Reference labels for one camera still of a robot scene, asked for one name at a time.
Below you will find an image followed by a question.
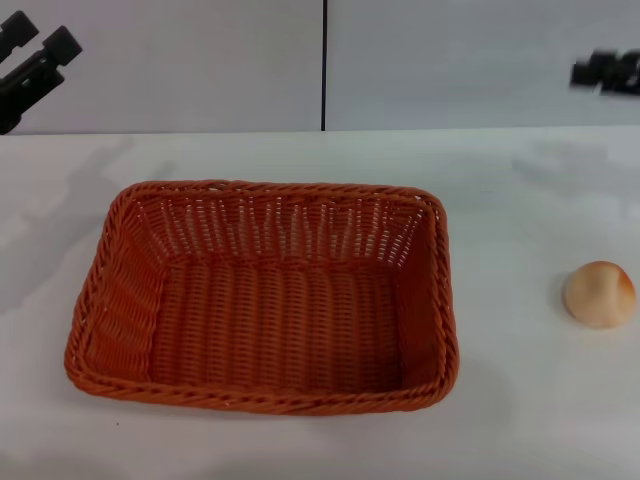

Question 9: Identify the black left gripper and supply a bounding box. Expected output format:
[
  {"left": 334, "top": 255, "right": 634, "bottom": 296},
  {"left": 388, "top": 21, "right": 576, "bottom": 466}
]
[{"left": 0, "top": 10, "right": 84, "bottom": 136}]

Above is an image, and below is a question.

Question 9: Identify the black vertical wall strip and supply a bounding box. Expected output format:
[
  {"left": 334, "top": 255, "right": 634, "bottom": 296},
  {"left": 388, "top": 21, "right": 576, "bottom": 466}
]
[{"left": 320, "top": 0, "right": 329, "bottom": 133}]

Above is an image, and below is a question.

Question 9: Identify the round tan bread roll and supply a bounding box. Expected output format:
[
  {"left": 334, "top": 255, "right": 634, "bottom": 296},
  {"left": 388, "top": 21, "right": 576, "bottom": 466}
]
[{"left": 563, "top": 260, "right": 639, "bottom": 330}]

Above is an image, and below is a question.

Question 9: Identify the orange woven plastic basket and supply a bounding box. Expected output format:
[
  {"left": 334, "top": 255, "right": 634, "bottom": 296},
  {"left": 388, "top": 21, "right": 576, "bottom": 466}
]
[{"left": 64, "top": 179, "right": 460, "bottom": 417}]

